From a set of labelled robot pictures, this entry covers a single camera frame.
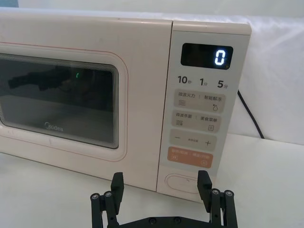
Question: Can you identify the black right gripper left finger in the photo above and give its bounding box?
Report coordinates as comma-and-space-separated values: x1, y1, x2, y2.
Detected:
90, 172, 125, 228

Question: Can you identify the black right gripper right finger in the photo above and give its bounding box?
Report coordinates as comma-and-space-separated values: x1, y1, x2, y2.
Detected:
197, 170, 238, 228

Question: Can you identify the white table cloth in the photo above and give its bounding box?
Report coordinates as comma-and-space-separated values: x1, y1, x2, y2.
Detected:
0, 135, 304, 228

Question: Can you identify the cream microwave oven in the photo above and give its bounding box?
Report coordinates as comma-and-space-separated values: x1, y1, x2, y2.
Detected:
0, 11, 252, 204

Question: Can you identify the black power cord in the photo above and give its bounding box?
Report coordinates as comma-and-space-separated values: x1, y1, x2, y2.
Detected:
237, 89, 265, 139

